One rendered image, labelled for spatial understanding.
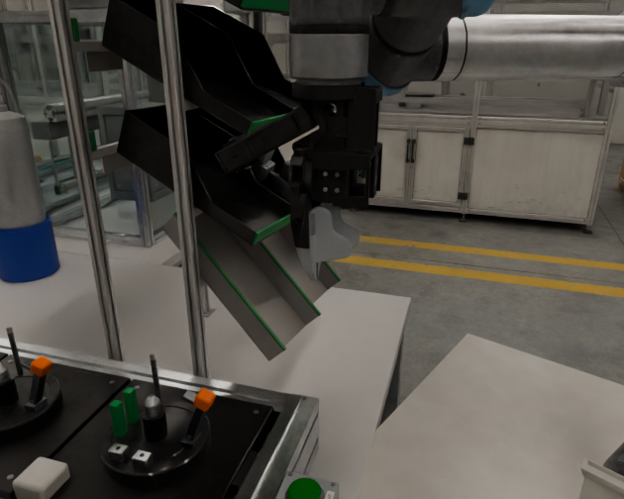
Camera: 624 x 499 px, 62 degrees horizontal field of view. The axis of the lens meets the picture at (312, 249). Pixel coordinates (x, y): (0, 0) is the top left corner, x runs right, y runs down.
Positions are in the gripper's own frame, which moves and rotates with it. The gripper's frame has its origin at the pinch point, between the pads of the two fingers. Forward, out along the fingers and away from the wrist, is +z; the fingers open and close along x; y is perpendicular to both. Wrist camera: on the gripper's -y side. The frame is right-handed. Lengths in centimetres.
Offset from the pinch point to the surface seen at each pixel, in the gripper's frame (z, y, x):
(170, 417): 24.4, -19.3, -1.6
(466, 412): 37, 21, 28
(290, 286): 17.2, -12.0, 28.0
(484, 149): 60, 29, 401
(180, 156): -8.3, -23.3, 14.0
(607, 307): 123, 106, 261
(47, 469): 24.4, -28.7, -14.3
